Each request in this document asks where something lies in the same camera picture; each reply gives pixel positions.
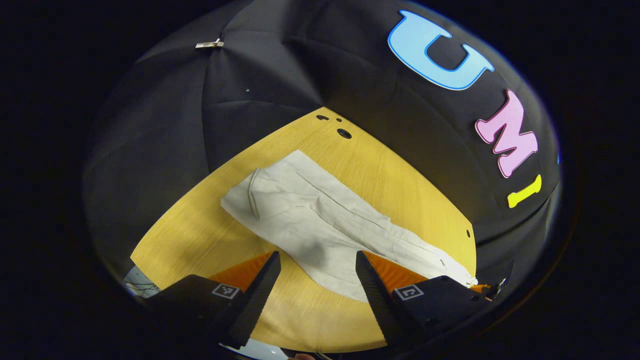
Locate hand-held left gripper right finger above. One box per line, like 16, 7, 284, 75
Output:
355, 251, 493, 351

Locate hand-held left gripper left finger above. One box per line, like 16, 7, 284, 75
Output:
145, 251, 282, 350

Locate white jeans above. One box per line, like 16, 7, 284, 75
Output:
221, 149, 478, 303

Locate black backdrop cloth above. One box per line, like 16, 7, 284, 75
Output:
82, 0, 561, 301

